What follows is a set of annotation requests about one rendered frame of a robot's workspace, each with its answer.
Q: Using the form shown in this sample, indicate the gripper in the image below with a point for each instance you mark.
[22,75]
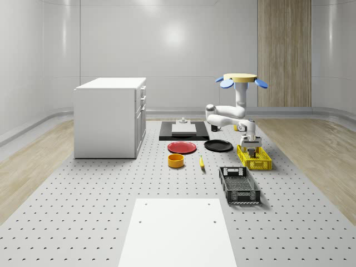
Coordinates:
[250,143]

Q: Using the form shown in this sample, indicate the grey cube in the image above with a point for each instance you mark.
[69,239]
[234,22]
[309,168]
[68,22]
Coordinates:
[251,152]

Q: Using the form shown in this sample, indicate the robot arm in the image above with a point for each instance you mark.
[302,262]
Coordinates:
[240,97]

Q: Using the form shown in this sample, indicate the yellow mug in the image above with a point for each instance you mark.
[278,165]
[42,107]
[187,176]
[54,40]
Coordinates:
[236,128]

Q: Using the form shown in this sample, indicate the yellow basket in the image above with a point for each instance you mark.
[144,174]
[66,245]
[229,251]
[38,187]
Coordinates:
[258,164]

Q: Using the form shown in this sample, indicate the black plate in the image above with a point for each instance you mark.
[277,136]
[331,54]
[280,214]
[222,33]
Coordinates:
[218,145]

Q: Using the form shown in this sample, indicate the black mug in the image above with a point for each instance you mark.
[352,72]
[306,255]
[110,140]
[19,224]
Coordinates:
[214,128]

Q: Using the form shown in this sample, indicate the dark grey basket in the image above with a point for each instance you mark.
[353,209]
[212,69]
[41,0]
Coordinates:
[239,194]

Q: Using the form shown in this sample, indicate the red plate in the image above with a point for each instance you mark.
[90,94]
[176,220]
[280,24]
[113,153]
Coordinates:
[182,147]

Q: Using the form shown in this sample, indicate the yellow bowl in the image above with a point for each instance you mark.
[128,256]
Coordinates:
[175,162]

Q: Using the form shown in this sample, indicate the black stove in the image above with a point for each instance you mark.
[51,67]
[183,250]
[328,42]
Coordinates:
[167,130]

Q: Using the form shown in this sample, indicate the white board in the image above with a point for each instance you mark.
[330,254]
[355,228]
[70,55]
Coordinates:
[178,233]

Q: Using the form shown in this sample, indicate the white cabinet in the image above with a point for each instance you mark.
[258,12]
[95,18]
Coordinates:
[105,122]

